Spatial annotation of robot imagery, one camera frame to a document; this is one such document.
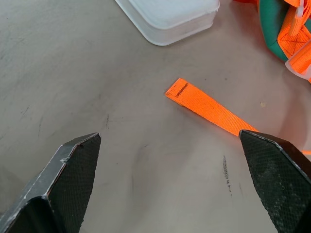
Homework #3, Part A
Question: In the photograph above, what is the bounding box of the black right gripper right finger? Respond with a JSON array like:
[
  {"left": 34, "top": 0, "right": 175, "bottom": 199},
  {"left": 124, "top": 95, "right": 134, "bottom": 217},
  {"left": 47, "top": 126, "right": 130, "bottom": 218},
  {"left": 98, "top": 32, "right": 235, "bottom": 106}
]
[{"left": 239, "top": 129, "right": 311, "bottom": 233}]

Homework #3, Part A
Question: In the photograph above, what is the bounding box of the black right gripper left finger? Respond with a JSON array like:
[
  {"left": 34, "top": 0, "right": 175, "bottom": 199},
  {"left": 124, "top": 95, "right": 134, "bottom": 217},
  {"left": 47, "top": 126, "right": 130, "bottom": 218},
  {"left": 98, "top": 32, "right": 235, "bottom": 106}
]
[{"left": 0, "top": 132, "right": 102, "bottom": 233}]

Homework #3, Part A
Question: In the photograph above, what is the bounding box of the white plastic container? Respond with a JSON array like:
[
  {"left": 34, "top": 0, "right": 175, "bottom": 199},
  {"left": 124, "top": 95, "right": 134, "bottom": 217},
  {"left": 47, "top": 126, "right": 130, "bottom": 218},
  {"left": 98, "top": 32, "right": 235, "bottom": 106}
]
[{"left": 114, "top": 0, "right": 221, "bottom": 47}]

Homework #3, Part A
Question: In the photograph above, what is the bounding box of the orange webbing strap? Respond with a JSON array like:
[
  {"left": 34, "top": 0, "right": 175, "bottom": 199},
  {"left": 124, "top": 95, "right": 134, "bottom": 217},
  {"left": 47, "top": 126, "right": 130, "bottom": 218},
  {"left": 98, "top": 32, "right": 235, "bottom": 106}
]
[{"left": 165, "top": 0, "right": 311, "bottom": 154}]

